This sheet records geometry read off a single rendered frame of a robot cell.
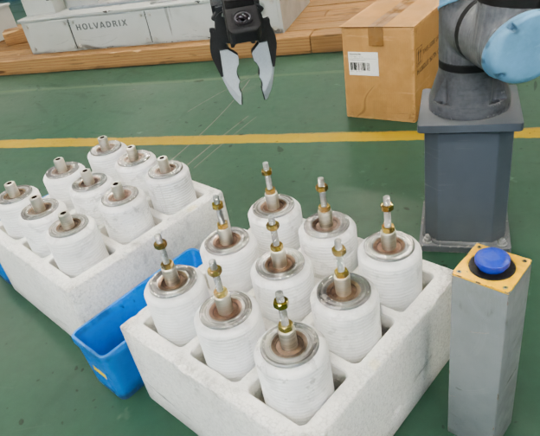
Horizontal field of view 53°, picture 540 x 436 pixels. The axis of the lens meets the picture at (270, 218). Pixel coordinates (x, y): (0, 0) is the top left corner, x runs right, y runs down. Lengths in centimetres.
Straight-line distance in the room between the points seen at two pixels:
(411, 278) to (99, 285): 57
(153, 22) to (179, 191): 183
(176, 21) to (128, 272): 191
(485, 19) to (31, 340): 106
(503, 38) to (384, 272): 39
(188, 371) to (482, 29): 68
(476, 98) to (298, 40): 159
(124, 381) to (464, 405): 57
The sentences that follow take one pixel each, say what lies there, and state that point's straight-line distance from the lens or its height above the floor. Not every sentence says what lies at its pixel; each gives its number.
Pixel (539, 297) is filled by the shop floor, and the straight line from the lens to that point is 116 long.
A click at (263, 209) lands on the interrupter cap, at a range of 97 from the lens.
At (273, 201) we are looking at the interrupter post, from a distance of 96.
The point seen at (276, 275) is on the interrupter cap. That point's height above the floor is 25.
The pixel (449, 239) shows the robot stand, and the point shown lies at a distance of 124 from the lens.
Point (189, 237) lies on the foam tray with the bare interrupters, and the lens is 118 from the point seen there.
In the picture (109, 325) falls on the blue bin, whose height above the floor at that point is 9.
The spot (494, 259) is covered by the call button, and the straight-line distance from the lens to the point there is 70.
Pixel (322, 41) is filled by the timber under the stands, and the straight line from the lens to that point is 257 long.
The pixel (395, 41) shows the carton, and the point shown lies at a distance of 174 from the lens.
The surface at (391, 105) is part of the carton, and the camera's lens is 181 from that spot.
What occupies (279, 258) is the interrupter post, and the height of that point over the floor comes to 27.
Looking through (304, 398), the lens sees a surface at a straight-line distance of 72.
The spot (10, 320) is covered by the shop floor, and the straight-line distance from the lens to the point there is 138.
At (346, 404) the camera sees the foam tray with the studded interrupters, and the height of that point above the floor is 18.
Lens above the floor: 77
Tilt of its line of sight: 33 degrees down
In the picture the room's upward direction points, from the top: 11 degrees counter-clockwise
